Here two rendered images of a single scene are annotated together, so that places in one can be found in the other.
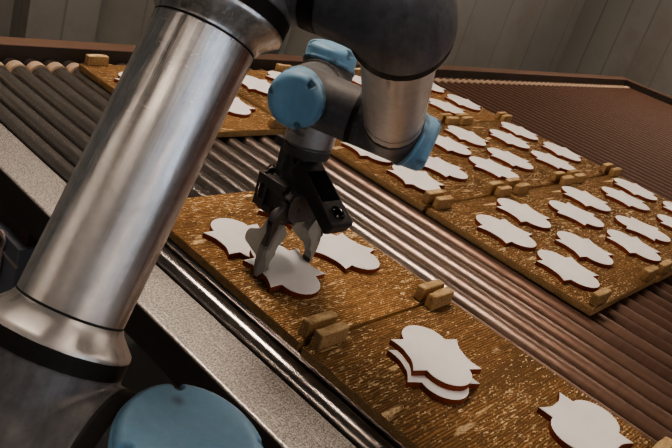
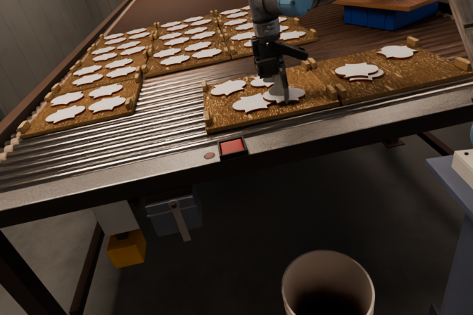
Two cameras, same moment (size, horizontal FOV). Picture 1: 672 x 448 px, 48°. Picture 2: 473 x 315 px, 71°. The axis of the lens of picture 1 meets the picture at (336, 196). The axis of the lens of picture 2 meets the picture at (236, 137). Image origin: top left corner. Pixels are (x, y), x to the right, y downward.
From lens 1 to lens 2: 88 cm
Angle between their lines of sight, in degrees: 36
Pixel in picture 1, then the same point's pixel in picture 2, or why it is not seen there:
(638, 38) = not seen: outside the picture
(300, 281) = (295, 92)
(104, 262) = not seen: outside the picture
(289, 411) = (381, 114)
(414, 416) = (391, 84)
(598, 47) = not seen: outside the picture
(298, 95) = not seen: outside the picture
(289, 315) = (318, 100)
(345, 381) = (368, 94)
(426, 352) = (355, 71)
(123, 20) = not seen: outside the picture
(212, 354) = (338, 128)
